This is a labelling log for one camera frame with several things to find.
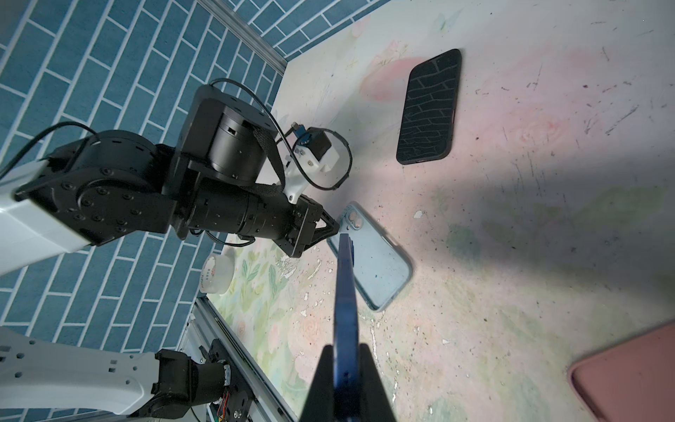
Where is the black phone case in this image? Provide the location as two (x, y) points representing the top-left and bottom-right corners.
(396, 49), (462, 165)

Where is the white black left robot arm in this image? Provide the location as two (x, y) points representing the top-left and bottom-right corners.
(1, 84), (339, 420)

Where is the sage green phone case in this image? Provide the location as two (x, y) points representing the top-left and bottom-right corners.
(339, 202), (413, 312)

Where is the aluminium frame post left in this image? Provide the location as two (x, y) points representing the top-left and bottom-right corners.
(197, 0), (288, 75)

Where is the white tape roll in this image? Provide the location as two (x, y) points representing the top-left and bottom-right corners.
(200, 254), (235, 295)

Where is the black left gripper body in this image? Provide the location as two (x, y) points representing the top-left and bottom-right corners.
(184, 179), (323, 258)

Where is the dusty pink phone case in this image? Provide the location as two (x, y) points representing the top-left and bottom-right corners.
(567, 322), (674, 421)

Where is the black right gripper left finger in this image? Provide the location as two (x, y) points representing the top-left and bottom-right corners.
(299, 345), (335, 422)

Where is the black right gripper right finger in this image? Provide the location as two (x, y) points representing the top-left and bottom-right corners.
(359, 344), (397, 422)

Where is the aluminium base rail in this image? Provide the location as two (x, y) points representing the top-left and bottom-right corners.
(179, 296), (298, 422)

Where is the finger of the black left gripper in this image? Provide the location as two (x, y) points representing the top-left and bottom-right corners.
(309, 209), (339, 247)

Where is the blue smartphone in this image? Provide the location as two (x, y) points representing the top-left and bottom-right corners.
(333, 234), (360, 421)

